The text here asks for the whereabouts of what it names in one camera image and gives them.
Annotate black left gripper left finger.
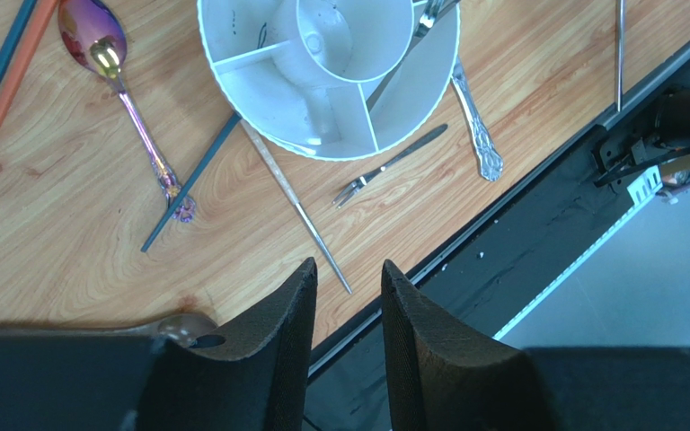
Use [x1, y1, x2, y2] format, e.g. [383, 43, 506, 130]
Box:
[0, 259, 318, 430]

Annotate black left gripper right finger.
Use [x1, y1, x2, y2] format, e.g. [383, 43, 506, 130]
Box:
[381, 260, 690, 430]

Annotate dark brown wooden spoon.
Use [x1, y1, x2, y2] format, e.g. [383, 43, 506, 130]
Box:
[0, 312, 218, 347]

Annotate silver table knife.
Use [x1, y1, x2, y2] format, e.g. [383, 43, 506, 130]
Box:
[450, 56, 504, 182]

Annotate orange chopstick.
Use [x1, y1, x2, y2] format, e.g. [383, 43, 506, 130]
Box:
[0, 1, 58, 128]

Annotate iridescent ornate handle utensil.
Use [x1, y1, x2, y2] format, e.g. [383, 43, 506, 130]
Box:
[57, 0, 196, 223]

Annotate silver chopstick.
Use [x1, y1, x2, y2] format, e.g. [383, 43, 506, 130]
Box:
[615, 0, 626, 112]

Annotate silver utensils in holder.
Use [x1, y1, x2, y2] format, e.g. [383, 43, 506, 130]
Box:
[366, 0, 459, 111]

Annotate small silver fork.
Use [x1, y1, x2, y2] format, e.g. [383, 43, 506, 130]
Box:
[332, 124, 448, 209]

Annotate white divided utensil holder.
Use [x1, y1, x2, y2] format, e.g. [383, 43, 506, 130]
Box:
[197, 1, 461, 162]

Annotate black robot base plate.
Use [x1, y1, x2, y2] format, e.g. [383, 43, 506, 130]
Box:
[303, 39, 690, 431]

